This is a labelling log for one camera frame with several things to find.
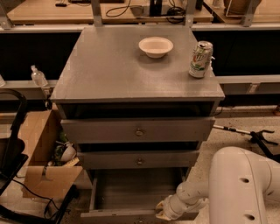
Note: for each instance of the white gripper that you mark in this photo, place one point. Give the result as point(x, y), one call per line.
point(171, 205)

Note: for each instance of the grey bottom drawer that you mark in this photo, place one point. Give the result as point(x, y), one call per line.
point(130, 196)

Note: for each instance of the grey drawer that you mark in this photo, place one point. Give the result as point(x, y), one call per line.
point(129, 130)
point(130, 196)
point(97, 160)

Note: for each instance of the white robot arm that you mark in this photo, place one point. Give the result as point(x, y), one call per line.
point(239, 183)

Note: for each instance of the grey middle drawer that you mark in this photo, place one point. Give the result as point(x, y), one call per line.
point(97, 160)

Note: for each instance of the grey top drawer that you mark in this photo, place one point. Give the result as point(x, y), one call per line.
point(129, 130)

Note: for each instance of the grey wooden drawer cabinet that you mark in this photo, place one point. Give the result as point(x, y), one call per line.
point(107, 76)

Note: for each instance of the white cup in box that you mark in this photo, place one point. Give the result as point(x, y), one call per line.
point(69, 153)

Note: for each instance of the brown cardboard box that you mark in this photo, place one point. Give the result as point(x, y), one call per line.
point(40, 133)

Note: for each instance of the black stand with metal pole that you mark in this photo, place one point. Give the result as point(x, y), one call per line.
point(257, 138)

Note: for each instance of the green white soda can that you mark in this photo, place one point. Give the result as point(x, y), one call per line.
point(201, 58)

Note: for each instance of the white bowl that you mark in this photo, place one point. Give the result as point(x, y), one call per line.
point(155, 47)

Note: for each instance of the clear plastic bottle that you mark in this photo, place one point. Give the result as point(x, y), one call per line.
point(38, 77)

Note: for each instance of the wooden desk right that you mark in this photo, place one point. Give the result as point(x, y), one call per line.
point(268, 11)

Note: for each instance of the wooden desk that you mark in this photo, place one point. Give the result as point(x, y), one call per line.
point(268, 11)
point(58, 12)

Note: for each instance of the wooden desk left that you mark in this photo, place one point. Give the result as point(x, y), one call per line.
point(58, 12)

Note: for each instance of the black chair frame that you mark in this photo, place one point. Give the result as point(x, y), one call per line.
point(12, 159)

